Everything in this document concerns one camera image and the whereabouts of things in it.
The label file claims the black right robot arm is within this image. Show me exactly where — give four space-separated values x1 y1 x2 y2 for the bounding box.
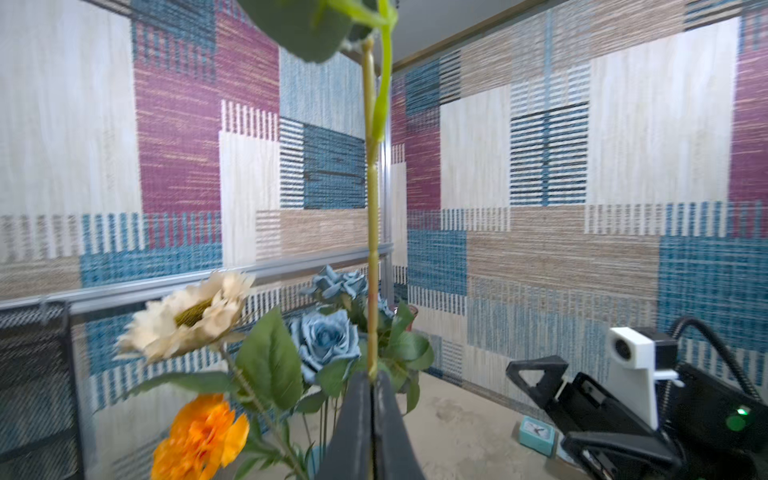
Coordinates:
506 355 767 479

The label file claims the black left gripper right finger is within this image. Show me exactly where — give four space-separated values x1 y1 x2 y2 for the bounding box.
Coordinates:
371 371 426 480

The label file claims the dark red glass vase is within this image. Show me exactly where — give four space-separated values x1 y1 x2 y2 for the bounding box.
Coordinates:
406 305 419 331

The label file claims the cream sunflower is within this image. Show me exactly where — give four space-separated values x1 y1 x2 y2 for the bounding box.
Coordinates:
115 272 308 479

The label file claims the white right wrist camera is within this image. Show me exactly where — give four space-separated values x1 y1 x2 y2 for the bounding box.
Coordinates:
606 327 683 430

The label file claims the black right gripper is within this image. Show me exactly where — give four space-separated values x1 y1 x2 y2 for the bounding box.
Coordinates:
506 355 682 479

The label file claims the small teal clock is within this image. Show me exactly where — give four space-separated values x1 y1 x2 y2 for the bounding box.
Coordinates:
518 416 556 457

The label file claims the blue rose bouquet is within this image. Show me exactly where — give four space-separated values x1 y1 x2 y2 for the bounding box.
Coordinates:
233 263 436 457

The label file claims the black mesh shelf rack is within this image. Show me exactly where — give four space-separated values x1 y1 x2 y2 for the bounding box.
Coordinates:
1 302 85 479

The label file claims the orange marigold flower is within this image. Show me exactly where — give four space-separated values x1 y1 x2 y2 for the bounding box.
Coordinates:
150 394 250 480

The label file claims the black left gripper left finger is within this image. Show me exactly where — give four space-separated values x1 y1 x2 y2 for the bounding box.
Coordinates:
315 372 373 480

